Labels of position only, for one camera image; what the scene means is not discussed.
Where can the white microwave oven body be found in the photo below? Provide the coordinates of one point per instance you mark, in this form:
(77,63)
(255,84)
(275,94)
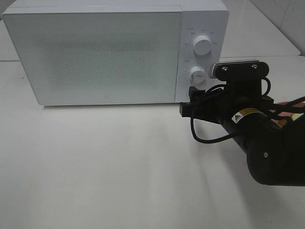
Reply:
(87,52)

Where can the lower white timer knob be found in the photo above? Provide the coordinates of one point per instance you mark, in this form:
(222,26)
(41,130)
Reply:
(197,74)

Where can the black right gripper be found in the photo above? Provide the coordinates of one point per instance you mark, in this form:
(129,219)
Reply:
(222,103)

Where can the white microwave door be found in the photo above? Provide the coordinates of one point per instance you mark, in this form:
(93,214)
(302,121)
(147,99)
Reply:
(98,55)

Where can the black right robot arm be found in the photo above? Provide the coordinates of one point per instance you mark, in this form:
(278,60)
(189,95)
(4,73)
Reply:
(272,135)

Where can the white bread sandwich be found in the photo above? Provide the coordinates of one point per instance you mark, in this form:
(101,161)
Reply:
(290,118)

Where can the upper white power knob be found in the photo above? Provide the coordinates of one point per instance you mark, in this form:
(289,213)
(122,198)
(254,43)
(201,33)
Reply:
(202,45)

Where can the pink round plate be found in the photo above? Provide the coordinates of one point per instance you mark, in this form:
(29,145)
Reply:
(293,115)

